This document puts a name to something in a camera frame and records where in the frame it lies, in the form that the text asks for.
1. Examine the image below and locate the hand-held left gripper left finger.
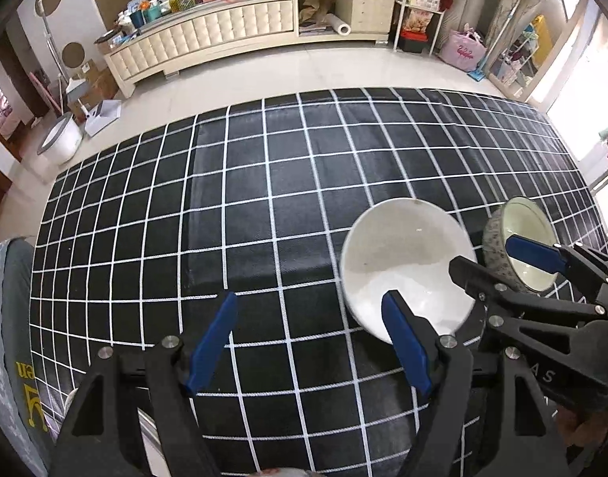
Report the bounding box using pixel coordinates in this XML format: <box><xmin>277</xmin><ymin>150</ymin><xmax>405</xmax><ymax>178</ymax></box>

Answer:
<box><xmin>48</xmin><ymin>292</ymin><xmax>238</xmax><ymax>477</ymax></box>

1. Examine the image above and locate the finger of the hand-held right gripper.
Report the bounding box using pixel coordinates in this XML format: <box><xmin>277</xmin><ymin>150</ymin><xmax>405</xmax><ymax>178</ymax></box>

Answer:
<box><xmin>507</xmin><ymin>236</ymin><xmax>608</xmax><ymax>289</ymax></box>
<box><xmin>449</xmin><ymin>256</ymin><xmax>603</xmax><ymax>324</ymax></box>

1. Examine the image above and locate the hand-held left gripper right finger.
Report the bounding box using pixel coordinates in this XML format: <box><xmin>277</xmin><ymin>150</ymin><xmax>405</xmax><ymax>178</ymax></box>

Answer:
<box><xmin>382</xmin><ymin>291</ymin><xmax>573</xmax><ymax>477</ymax></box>

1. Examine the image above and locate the green floral bowl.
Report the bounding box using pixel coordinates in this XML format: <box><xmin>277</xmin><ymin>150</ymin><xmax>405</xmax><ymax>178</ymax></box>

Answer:
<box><xmin>482</xmin><ymin>197</ymin><xmax>558</xmax><ymax>294</ymax></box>

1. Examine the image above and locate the plain white bowl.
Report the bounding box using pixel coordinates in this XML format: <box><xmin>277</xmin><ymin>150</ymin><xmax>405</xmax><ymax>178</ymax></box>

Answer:
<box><xmin>340</xmin><ymin>199</ymin><xmax>478</xmax><ymax>343</ymax></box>

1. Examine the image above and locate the plain white plate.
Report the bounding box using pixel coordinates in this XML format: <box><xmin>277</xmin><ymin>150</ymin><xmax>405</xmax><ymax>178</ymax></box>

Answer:
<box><xmin>63</xmin><ymin>386</ymin><xmax>161</xmax><ymax>465</ymax></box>

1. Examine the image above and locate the person's right hand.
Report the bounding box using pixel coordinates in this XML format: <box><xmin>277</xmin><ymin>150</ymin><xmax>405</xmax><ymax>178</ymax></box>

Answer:
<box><xmin>555</xmin><ymin>402</ymin><xmax>608</xmax><ymax>453</ymax></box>

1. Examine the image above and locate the black checkered tablecloth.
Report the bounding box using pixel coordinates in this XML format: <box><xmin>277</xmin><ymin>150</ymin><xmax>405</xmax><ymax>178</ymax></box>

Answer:
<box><xmin>30</xmin><ymin>87</ymin><xmax>608</xmax><ymax>477</ymax></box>

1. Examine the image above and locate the pink bag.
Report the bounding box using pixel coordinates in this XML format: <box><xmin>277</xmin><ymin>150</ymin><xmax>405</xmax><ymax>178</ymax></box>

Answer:
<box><xmin>439</xmin><ymin>24</ymin><xmax>488</xmax><ymax>66</ymax></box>

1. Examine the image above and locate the white mop bucket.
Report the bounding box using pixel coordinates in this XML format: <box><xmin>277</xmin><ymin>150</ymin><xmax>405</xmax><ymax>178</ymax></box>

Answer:
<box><xmin>38</xmin><ymin>112</ymin><xmax>83</xmax><ymax>165</ymax></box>

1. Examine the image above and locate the white dustpan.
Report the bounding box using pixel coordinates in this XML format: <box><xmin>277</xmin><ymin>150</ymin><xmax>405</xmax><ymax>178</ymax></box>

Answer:
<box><xmin>84</xmin><ymin>99</ymin><xmax>122</xmax><ymax>136</ymax></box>

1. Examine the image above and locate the patterned beige curtain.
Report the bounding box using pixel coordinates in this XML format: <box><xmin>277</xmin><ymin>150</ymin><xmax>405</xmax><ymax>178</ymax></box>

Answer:
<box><xmin>488</xmin><ymin>0</ymin><xmax>558</xmax><ymax>75</ymax></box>

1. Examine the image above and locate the cardboard box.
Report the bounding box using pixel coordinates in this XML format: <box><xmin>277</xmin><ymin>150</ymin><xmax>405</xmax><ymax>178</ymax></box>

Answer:
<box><xmin>80</xmin><ymin>60</ymin><xmax>118</xmax><ymax>105</ymax></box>

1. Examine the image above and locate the cream television cabinet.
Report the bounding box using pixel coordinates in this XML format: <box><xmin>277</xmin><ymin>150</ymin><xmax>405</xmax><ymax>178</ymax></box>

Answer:
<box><xmin>96</xmin><ymin>0</ymin><xmax>397</xmax><ymax>99</ymax></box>

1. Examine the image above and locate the white mop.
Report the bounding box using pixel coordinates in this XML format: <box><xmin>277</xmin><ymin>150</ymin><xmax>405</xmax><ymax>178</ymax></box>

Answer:
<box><xmin>36</xmin><ymin>0</ymin><xmax>74</xmax><ymax>110</ymax></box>

